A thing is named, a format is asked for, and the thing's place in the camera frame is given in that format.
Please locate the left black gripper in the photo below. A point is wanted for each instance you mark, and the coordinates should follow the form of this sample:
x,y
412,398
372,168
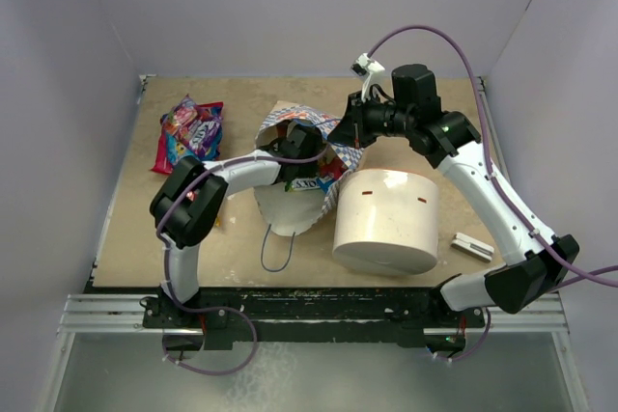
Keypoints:
x,y
308,171

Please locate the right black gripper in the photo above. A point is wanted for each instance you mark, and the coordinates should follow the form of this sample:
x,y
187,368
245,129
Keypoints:
x,y
351,130

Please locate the green spring tea candy packet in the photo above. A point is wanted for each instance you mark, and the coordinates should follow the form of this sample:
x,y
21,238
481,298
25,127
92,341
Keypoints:
x,y
303,184

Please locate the blue checkered paper bag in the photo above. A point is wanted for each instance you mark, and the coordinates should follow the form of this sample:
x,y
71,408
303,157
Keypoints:
x,y
289,209

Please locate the purple snack packet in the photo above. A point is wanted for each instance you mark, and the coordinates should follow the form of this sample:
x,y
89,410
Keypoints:
x,y
197,126

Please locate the pink snack packet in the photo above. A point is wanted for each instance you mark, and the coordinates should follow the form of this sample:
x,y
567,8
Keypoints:
x,y
160,163

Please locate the blue fruit snack packet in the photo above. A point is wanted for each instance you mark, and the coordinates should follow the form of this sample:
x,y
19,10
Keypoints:
x,y
175,151

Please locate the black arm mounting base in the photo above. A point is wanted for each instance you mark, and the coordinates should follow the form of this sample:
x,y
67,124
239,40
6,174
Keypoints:
x,y
216,318

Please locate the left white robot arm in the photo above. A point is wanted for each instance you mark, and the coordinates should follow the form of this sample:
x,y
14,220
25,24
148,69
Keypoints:
x,y
186,206

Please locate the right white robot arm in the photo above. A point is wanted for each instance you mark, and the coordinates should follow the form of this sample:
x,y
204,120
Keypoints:
x,y
534,255

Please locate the red small snack packet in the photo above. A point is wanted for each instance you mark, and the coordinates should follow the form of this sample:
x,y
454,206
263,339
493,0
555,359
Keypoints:
x,y
332,169

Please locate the white cylindrical container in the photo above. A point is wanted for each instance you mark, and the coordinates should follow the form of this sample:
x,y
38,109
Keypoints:
x,y
387,223

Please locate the small white metal clip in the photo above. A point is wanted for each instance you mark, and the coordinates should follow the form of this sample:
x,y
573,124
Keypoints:
x,y
478,249

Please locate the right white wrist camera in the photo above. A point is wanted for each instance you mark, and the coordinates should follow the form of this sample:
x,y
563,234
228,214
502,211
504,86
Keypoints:
x,y
369,71

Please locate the aluminium rail frame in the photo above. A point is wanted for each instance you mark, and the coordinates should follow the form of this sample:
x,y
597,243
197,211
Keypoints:
x,y
107,360

